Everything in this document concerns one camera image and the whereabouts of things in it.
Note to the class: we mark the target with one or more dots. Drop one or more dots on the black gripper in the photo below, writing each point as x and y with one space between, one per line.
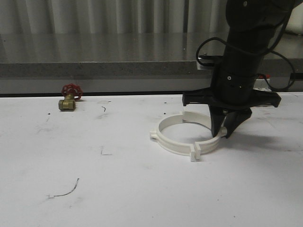
233 92

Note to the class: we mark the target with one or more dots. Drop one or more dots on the white half-ring pipe clamp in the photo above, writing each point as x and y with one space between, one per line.
179 148

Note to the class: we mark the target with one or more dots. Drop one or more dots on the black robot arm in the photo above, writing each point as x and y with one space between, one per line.
256 27

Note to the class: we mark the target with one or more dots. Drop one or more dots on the white container in background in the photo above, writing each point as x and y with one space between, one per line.
295 23

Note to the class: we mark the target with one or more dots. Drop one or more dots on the brass valve red handwheel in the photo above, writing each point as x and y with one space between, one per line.
71 94

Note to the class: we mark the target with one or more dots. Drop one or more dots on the grey stone counter slab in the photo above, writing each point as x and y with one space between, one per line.
97 56

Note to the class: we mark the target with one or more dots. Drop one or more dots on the white circuit breaker red switch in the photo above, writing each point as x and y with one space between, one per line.
261 82

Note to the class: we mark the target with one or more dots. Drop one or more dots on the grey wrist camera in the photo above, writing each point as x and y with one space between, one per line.
207 62

